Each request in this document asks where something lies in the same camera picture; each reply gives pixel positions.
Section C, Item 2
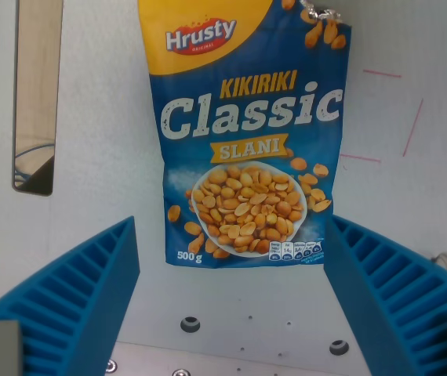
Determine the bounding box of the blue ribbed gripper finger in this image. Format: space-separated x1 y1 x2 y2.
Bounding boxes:
323 214 447 376
0 215 141 376

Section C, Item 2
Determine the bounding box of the blue Hrusty peanut bag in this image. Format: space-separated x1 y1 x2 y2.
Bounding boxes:
136 0 353 270

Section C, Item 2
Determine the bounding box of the blue cable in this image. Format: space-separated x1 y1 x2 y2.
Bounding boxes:
13 141 56 188

